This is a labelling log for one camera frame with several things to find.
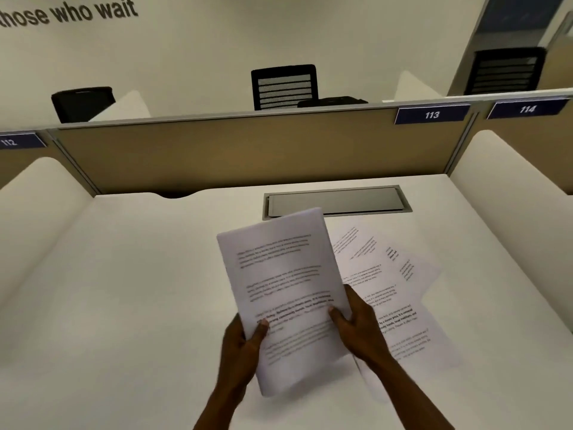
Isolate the person's right hand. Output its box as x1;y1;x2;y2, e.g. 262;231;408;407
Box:
328;284;393;368

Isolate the person's left hand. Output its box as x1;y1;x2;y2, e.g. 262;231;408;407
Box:
220;314;270;390

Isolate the gathered stack of printed papers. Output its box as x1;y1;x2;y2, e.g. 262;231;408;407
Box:
216;207;355;398

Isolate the person's right forearm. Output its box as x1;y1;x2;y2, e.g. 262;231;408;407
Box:
369;351;455;430

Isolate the white desk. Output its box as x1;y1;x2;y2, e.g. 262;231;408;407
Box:
0;173;573;430

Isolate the blue desk number plate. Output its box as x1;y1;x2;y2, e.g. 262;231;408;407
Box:
0;131;47;151
485;97;572;121
393;104;472;126

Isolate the white curved side divider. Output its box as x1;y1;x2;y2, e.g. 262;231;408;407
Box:
87;89;153;123
449;129;573;334
0;156;96;305
381;70;448;103

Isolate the beige partition panel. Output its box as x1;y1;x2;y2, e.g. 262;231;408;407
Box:
47;100;482;198
467;89;573;195
0;129;97;195

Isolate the black bag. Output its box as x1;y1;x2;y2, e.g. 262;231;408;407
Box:
297;96;369;109

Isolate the black slatted office chair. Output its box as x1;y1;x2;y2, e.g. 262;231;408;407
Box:
463;47;548;96
250;63;319;112

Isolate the black solid office chair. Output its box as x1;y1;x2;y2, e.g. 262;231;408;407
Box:
50;86;116;125

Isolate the grey framed beige partition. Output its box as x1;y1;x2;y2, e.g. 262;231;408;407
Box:
536;11;573;91

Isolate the grey desk cable flap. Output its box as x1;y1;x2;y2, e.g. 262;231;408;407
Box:
261;185;414;222

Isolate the blue dotted wall panel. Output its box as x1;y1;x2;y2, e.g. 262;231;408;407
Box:
474;0;567;48

